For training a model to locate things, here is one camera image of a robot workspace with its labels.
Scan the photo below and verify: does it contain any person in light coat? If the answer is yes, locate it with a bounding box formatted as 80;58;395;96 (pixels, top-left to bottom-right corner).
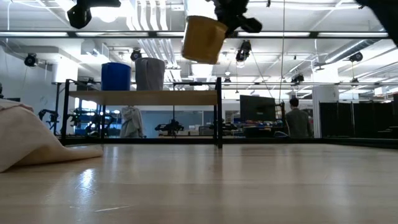
119;105;145;139

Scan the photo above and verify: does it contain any thin hanging cable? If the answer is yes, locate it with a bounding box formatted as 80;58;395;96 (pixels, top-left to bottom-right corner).
279;0;286;103

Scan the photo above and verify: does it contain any black overhead frame bar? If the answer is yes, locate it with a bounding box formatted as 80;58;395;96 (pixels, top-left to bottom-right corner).
0;30;389;39

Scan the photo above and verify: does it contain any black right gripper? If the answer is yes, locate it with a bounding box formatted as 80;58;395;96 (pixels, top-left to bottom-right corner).
206;0;263;39

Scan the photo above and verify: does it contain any black monitor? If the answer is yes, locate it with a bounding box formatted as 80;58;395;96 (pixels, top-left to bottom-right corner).
239;95;277;123

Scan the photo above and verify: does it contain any beige cloth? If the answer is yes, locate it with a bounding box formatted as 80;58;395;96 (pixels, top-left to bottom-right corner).
0;98;104;174

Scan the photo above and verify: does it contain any white pillar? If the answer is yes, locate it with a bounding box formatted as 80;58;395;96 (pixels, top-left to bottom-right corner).
312;85;340;139

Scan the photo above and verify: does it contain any black ceiling camera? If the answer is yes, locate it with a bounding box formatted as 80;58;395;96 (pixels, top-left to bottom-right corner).
24;52;39;68
348;51;364;63
234;39;252;63
130;47;143;63

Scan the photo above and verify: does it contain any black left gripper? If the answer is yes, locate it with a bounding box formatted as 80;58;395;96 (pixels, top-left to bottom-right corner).
66;0;123;30

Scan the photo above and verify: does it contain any yellow cup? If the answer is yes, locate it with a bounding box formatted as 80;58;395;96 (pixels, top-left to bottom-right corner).
181;15;229;65

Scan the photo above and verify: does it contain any blue plastic cup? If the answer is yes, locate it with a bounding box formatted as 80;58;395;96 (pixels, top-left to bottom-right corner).
100;62;132;91

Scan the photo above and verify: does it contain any black metal shelf frame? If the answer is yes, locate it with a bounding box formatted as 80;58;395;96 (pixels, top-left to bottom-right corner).
60;77;224;149

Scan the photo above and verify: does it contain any black table edge rail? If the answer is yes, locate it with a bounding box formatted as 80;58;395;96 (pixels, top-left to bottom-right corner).
60;137;398;150

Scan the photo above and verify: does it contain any wooden shelf board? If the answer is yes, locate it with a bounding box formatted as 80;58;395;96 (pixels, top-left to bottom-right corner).
68;90;218;106

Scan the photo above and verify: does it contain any black room partition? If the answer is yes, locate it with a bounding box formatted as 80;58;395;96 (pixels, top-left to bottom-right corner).
319;100;398;139

